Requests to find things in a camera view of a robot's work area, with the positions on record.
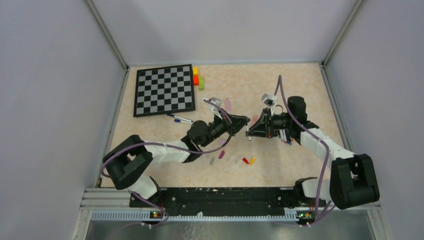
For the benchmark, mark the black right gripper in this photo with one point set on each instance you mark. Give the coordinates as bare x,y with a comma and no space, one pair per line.
261,128

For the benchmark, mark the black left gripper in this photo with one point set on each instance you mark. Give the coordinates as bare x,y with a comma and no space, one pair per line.
237,121

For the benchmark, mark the pink highlighter marker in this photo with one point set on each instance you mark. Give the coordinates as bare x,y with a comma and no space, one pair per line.
254,119

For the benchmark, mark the magenta pen cap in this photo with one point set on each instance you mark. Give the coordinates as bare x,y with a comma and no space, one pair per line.
221,154

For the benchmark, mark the yellow pen cap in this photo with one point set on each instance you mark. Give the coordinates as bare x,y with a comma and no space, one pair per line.
252,160

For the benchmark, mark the red black pen cap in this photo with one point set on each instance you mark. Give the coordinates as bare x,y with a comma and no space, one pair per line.
245,161

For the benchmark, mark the black white pen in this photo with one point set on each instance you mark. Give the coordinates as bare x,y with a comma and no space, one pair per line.
247,133

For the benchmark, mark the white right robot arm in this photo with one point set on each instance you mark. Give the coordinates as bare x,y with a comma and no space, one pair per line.
352,181

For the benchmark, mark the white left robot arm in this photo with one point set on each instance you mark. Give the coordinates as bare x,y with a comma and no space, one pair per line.
126,163

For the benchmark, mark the blue capped whiteboard pen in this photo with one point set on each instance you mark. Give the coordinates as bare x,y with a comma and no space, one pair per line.
178,117

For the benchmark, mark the green toy block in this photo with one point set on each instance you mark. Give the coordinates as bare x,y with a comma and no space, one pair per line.
201,83

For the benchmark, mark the orange toy block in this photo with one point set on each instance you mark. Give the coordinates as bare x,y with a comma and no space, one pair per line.
196,80

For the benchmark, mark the black and grey chessboard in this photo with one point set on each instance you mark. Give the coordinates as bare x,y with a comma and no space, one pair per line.
164,90

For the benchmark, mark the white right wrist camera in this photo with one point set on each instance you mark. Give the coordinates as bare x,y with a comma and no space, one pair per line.
269,100

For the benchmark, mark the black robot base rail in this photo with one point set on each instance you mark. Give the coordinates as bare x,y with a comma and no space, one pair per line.
230,201

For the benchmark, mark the grey slotted cable duct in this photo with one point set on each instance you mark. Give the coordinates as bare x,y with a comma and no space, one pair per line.
148,216

